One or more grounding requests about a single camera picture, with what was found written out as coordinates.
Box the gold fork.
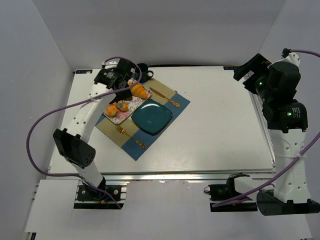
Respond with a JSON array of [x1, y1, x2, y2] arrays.
[[115, 125, 147, 149]]

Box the metal tongs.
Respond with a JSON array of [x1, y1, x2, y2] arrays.
[[117, 100, 127, 111]]

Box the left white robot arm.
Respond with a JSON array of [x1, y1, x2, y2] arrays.
[[53, 58, 138, 195]]

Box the small striped croissant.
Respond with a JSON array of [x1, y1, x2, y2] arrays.
[[112, 100, 129, 112]]

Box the chocolate croissant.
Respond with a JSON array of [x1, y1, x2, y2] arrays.
[[124, 96, 133, 101]]

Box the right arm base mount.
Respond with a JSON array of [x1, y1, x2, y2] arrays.
[[203, 184, 240, 203]]

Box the teal square plate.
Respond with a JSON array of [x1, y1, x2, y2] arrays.
[[131, 99, 173, 136]]

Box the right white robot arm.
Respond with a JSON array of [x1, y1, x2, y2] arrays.
[[222, 49, 320, 216]]

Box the blue and beige placemat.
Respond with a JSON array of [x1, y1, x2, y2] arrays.
[[96, 78, 190, 161]]

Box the floral rectangular tray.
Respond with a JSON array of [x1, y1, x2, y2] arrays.
[[103, 84, 152, 125]]

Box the white foam board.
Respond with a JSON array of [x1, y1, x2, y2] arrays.
[[25, 180, 78, 233]]

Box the dark green mug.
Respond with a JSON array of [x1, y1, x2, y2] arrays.
[[137, 63, 154, 83]]

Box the gold butter knife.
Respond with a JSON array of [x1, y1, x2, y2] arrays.
[[149, 87, 181, 108]]

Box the large striped croissant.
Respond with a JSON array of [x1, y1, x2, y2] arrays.
[[130, 83, 148, 99]]

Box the right table logo sticker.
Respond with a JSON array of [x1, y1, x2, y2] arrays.
[[223, 66, 238, 71]]

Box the left table logo sticker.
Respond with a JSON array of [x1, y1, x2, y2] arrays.
[[75, 69, 93, 74]]

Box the table logo sticker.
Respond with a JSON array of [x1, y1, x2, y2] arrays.
[[223, 66, 238, 71], [75, 69, 93, 74]]

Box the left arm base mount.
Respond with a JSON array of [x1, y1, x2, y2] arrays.
[[76, 184, 127, 203]]

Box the round orange bun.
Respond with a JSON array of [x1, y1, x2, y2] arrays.
[[104, 104, 118, 118]]

